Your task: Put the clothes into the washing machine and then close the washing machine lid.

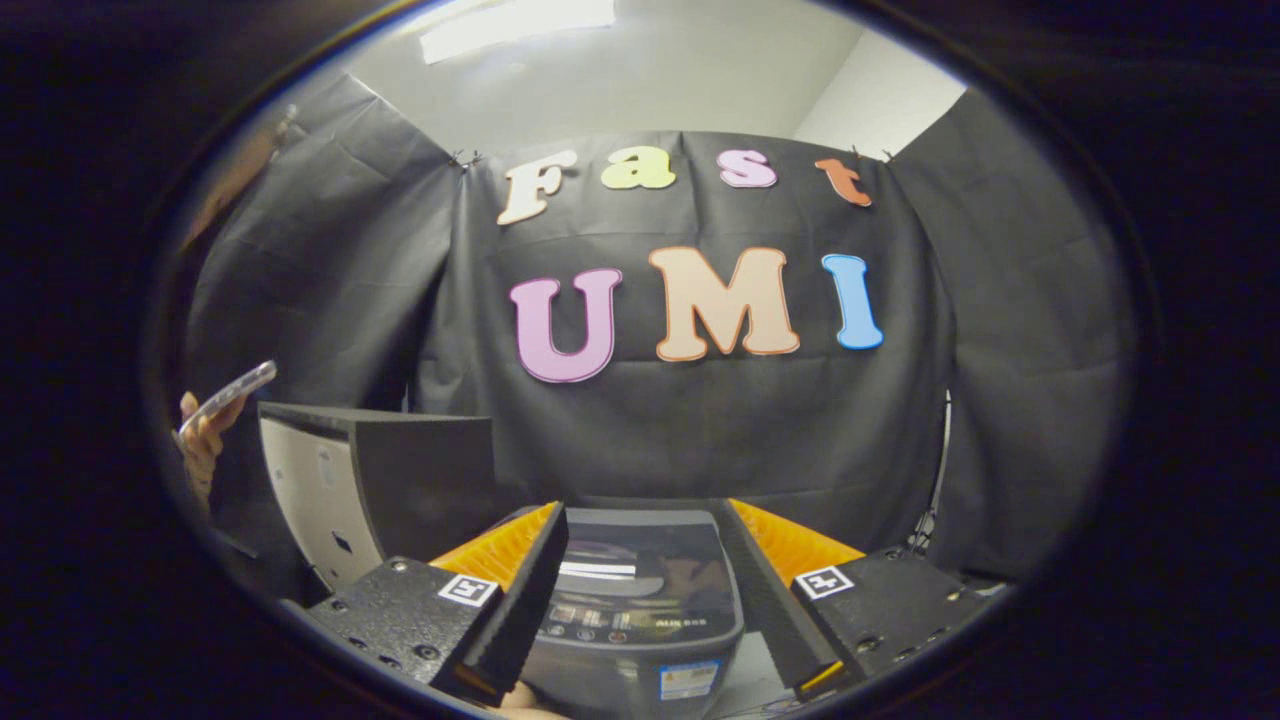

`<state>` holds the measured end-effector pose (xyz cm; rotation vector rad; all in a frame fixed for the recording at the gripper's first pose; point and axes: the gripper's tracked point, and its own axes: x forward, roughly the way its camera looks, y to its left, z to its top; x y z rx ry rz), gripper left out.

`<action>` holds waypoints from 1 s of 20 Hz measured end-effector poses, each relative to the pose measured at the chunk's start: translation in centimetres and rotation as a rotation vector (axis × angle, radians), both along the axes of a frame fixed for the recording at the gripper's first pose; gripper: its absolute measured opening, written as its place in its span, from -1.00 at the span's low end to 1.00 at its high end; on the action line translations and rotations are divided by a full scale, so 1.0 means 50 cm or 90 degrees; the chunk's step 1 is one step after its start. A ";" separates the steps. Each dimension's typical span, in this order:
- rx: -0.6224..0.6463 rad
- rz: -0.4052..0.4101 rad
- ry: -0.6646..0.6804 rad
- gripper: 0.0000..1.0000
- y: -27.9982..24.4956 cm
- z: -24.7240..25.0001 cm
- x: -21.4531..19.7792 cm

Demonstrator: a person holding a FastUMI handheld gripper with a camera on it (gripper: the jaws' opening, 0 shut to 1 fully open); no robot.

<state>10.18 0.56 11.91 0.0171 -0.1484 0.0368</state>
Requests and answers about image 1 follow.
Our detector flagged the black backdrop cloth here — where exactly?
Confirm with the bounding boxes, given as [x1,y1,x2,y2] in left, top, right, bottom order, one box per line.
[180,70,1141,583]

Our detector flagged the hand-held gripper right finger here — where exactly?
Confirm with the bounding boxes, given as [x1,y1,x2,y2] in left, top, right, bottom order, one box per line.
[714,496,1001,698]

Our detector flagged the person's knee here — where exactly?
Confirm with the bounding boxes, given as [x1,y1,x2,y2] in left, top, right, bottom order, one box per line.
[500,685,561,720]

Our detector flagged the dark washing machine lid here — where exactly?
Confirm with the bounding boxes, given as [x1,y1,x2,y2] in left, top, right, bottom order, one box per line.
[550,507,736,613]

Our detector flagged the grey washing machine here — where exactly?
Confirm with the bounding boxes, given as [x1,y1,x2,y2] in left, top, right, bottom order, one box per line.
[515,505,748,720]

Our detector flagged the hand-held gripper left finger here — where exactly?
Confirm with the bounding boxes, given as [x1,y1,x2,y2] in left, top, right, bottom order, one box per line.
[300,500,571,706]

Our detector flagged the light stand tripod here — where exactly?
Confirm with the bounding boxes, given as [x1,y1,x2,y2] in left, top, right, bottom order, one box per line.
[905,390,953,556]

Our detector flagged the white and black cabinet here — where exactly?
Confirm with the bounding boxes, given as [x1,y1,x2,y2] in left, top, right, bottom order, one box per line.
[258,400,501,591]

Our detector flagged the smartphone in clear case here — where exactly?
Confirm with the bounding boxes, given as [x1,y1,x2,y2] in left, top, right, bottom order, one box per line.
[175,360,279,441]

